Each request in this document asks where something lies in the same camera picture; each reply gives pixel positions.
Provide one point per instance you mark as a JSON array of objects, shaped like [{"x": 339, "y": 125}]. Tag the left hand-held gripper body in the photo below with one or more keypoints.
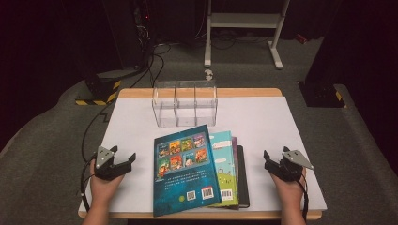
[{"x": 104, "y": 172}]

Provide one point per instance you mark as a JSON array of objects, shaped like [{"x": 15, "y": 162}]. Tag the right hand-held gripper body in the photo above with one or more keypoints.
[{"x": 289, "y": 170}]

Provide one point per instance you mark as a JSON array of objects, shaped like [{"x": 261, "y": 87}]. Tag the black notebook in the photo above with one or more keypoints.
[{"x": 243, "y": 175}]

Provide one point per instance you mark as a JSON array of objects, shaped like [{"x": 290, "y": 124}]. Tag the purple paperback book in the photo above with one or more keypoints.
[{"x": 234, "y": 142}]

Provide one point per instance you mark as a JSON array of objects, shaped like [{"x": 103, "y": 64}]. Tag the light blue green picture book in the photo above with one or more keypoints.
[{"x": 225, "y": 168}]

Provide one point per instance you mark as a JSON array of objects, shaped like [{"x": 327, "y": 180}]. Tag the dark blue picture book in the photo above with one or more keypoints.
[{"x": 184, "y": 175}]

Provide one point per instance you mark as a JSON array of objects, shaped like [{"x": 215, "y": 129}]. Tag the clear acrylic book rack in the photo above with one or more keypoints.
[{"x": 184, "y": 109}]

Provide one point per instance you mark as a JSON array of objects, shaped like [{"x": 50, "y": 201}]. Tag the person's left hand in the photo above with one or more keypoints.
[{"x": 103, "y": 190}]

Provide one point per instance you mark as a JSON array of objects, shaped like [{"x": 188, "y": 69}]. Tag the person's right hand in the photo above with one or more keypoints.
[{"x": 291, "y": 192}]

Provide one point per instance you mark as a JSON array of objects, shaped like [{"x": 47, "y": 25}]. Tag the yellow striped black stand base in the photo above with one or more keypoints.
[{"x": 100, "y": 90}]

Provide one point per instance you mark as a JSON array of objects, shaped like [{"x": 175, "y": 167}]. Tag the wooden table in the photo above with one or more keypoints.
[{"x": 250, "y": 92}]

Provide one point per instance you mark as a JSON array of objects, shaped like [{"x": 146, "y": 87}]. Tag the small white floor object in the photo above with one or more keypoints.
[{"x": 209, "y": 74}]

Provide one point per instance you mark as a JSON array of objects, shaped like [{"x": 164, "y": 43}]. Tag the small red object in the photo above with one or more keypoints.
[{"x": 301, "y": 38}]

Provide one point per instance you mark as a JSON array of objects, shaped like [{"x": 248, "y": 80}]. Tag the black computer tower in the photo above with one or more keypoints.
[{"x": 131, "y": 31}]

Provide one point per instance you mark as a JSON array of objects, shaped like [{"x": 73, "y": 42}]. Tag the white metal stand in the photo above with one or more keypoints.
[{"x": 244, "y": 20}]

